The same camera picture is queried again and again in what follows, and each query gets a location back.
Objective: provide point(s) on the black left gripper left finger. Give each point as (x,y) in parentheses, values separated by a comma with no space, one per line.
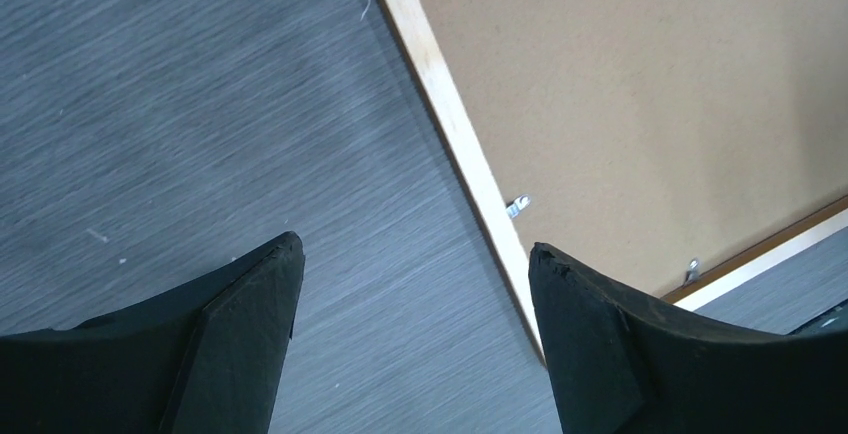
(203,357)

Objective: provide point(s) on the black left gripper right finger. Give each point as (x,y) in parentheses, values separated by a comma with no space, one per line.
(622,361)

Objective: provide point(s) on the brown cardboard backing board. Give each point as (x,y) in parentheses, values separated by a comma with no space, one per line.
(649,100)

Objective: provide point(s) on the wooden picture frame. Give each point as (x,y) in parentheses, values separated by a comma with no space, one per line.
(457,126)

